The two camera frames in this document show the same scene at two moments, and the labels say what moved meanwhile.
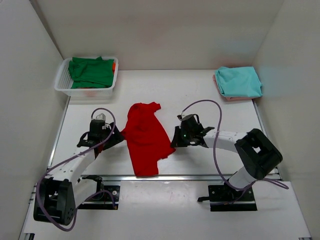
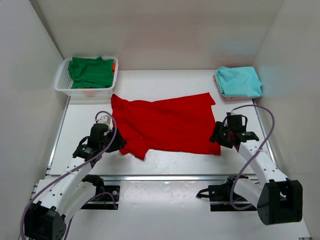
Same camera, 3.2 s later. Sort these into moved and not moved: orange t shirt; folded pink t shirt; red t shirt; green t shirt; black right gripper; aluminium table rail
Moved: red t shirt; black right gripper
Not moved: orange t shirt; green t shirt; aluminium table rail; folded pink t shirt
